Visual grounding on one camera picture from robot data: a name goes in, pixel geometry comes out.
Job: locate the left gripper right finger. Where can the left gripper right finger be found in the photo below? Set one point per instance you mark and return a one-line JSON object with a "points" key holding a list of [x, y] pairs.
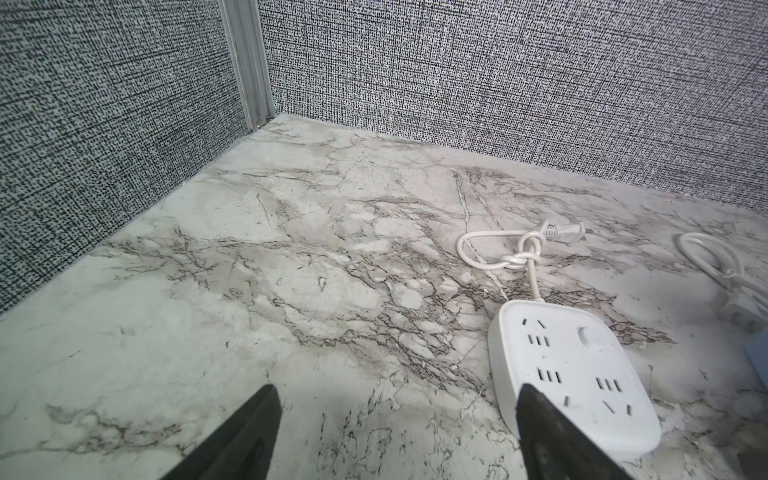
{"points": [[554, 448]]}

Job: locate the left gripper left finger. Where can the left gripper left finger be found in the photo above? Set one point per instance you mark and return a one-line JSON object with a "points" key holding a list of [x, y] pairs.
{"points": [[241, 447]]}

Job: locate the white square power strip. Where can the white square power strip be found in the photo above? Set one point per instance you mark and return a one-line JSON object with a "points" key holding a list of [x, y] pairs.
{"points": [[575, 360]]}

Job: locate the blue square power strip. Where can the blue square power strip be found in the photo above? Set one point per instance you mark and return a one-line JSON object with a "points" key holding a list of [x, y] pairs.
{"points": [[758, 361]]}

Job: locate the aluminium enclosure frame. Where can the aluminium enclosure frame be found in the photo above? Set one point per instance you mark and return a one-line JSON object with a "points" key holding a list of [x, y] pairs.
{"points": [[244, 33]]}

